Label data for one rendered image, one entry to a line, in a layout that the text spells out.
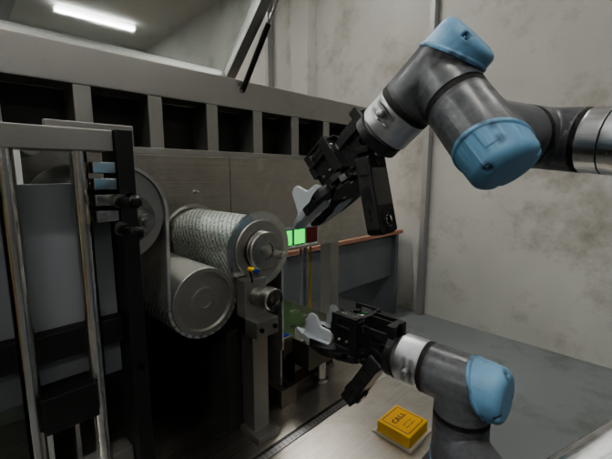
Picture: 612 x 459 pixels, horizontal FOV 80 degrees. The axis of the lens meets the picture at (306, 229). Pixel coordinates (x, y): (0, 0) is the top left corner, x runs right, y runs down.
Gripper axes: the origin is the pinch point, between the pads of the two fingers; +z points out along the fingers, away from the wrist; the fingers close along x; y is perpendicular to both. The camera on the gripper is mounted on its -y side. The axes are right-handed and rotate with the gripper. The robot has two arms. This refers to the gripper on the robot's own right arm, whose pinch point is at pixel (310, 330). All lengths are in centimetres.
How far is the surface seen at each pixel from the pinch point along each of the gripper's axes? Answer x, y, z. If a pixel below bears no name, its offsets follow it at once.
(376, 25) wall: -286, 182, 184
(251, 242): 9.2, 18.0, 5.9
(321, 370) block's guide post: -11.1, -15.7, 6.8
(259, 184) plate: -20, 27, 41
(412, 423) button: -10.2, -16.6, -17.2
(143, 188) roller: 26.9, 28.3, 8.7
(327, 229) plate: -51, 10, 41
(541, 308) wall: -282, -76, 16
